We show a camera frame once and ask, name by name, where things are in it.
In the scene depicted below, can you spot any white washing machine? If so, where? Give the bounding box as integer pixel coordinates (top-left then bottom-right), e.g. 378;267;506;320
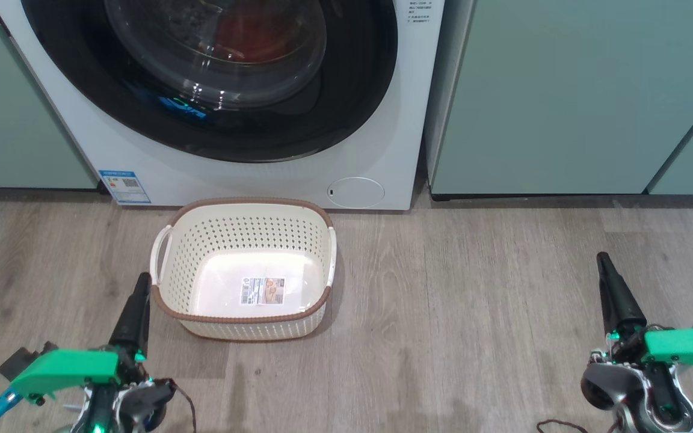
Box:
0;0;447;212

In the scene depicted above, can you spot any paper label in basket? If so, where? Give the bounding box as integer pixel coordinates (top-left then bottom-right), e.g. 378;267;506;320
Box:
239;275;288;307

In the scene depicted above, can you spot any blue energy label sticker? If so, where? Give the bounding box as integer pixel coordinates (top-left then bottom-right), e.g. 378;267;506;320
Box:
98;170;152;206

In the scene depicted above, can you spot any pale green cabinet beside washer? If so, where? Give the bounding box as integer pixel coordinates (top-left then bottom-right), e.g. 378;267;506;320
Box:
0;22;100;191

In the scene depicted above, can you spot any round white filter cover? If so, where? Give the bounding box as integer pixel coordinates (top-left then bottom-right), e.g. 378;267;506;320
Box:
327;176;386;210

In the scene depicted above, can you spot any brown braided cable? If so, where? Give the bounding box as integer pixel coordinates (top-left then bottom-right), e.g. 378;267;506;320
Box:
535;419;621;433
170;379;199;433

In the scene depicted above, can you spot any red and white garment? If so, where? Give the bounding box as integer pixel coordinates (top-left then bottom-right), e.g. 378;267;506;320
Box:
214;8;303;64

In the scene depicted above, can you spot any dark round washing machine door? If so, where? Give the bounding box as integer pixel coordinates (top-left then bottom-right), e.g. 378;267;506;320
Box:
20;0;399;164

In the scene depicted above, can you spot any cream perforated laundry basket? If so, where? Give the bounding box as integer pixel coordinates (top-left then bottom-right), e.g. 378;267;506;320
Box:
149;197;339;343

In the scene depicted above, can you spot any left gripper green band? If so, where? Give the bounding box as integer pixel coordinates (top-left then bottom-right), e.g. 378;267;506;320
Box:
8;271;153;403

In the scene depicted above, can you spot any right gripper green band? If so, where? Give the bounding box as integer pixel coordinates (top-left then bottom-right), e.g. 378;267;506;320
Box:
590;251;693;383

